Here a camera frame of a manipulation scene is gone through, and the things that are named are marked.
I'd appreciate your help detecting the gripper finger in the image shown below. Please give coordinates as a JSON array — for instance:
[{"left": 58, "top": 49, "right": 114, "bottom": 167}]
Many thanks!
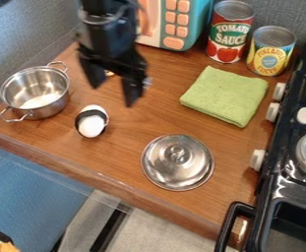
[
  {"left": 119, "top": 76, "right": 145, "bottom": 108},
  {"left": 77, "top": 56, "right": 109, "bottom": 90}
]

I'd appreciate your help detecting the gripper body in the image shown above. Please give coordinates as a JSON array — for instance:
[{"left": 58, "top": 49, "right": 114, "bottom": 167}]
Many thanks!
[{"left": 73, "top": 13, "right": 153, "bottom": 82}]

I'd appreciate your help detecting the white and black toy sushi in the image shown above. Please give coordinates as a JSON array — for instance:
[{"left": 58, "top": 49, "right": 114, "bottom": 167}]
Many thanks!
[{"left": 73, "top": 103, "right": 111, "bottom": 139}]

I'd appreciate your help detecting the silver pot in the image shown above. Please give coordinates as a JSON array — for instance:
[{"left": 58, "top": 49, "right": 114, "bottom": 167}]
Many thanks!
[{"left": 0, "top": 60, "right": 72, "bottom": 124}]

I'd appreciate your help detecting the toy microwave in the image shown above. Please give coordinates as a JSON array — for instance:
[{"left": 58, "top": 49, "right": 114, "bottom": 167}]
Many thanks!
[{"left": 132, "top": 0, "right": 214, "bottom": 52}]

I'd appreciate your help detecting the silver lid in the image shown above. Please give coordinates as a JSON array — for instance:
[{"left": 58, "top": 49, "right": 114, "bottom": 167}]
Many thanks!
[{"left": 139, "top": 133, "right": 216, "bottom": 192}]

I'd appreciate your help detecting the green cloth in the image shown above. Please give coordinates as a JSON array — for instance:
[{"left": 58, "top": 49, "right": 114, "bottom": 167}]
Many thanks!
[{"left": 178, "top": 65, "right": 270, "bottom": 129}]

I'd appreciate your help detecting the red tomato sauce can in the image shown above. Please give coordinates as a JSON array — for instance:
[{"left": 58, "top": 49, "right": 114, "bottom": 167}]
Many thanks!
[{"left": 204, "top": 0, "right": 257, "bottom": 64}]

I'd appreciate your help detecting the yellow pineapple can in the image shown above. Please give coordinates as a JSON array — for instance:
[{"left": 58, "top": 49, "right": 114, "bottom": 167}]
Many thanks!
[{"left": 245, "top": 25, "right": 299, "bottom": 78}]

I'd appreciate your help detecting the toy stove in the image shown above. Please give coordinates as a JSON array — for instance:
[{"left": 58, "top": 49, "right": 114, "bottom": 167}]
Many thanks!
[{"left": 213, "top": 34, "right": 306, "bottom": 252}]

